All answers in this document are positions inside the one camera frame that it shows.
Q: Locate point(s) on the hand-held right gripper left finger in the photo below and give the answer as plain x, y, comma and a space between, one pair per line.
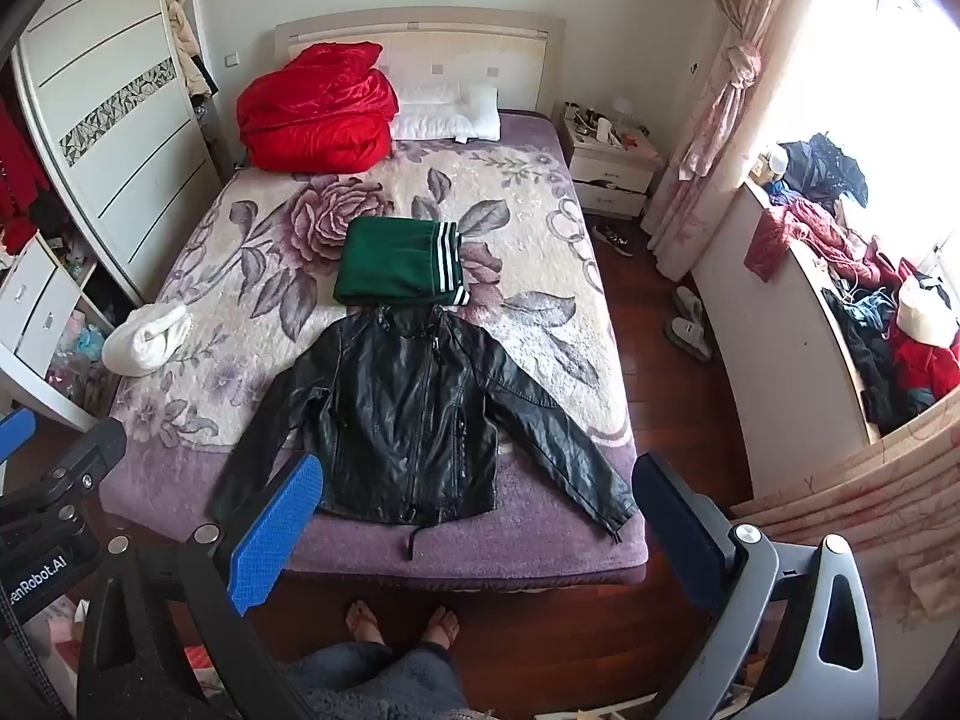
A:
274, 532

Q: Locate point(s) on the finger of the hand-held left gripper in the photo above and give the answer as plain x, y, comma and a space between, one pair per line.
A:
94, 454
15, 435

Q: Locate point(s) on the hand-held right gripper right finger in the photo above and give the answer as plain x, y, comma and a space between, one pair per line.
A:
679, 532

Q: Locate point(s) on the black leather jacket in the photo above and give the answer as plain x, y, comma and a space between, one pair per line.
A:
405, 405

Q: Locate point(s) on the red hanging clothes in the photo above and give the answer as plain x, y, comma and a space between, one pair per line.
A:
15, 165

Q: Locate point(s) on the white rolled towel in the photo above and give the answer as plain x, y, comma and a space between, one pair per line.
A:
146, 341

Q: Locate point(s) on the person's left foot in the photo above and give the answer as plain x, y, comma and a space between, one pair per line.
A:
364, 621

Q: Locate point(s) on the person's foot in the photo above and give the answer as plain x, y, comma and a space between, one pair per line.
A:
441, 626
364, 621

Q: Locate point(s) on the white drawer unit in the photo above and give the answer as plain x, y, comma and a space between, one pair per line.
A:
30, 300

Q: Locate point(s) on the person's grey pants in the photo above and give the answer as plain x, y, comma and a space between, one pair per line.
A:
375, 682

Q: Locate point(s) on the pink loose floral curtain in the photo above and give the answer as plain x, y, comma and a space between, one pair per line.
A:
862, 495

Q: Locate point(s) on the person's right foot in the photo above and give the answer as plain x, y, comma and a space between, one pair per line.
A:
441, 626

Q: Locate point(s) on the white slipper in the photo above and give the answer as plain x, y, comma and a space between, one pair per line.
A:
688, 306
690, 337

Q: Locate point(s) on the black crumpled garment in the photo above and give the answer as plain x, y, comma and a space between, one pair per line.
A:
870, 360

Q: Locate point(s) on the bright red garment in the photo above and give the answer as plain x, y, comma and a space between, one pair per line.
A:
930, 371

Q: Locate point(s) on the black sneaker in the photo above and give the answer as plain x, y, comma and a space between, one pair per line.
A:
613, 240

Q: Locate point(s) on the green folded striped garment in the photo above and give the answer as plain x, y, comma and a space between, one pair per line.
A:
390, 255

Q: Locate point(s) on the red knit garment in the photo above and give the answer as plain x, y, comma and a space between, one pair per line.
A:
802, 232

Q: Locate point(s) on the floral blanket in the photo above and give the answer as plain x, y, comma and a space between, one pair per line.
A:
525, 240

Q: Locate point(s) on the white hat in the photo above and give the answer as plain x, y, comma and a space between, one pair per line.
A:
926, 311

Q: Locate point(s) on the white nightstand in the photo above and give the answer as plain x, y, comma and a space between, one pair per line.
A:
607, 180

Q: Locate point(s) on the white wardrobe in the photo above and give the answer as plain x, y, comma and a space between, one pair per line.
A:
112, 52

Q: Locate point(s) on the dark blue garment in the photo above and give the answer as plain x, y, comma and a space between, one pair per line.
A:
825, 165

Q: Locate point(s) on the red knitted garment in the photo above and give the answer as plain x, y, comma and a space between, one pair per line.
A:
315, 112

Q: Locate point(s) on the pink tied floral curtain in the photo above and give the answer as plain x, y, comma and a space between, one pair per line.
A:
720, 127

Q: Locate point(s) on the white cup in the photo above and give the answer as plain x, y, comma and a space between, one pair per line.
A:
603, 129

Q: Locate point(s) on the small table lamp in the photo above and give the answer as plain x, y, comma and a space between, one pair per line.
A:
622, 109

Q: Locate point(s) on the beige hanging garment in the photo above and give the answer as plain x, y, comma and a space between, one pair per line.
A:
180, 22

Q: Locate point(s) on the white pillow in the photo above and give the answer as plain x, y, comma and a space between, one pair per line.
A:
442, 116

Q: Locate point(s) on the window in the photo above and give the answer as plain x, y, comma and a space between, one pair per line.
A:
862, 52

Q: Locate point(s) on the beige bed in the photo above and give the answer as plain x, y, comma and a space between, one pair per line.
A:
450, 37

